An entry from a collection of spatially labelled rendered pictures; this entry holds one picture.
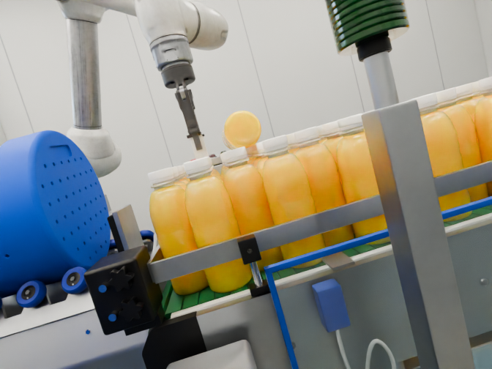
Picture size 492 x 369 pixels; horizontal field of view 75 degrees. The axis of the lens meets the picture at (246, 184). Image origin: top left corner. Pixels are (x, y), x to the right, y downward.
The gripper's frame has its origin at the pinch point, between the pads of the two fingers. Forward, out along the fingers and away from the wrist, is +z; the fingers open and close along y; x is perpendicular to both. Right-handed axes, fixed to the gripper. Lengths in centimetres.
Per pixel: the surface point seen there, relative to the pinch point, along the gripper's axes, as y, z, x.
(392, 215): 49, 13, 18
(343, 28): 50, -5, 17
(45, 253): 25.3, 9.9, -27.3
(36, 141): 20.6, -8.3, -25.2
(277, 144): 30.9, 3.1, 12.5
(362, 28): 51, -5, 18
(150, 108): -259, -64, -46
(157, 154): -258, -18, -53
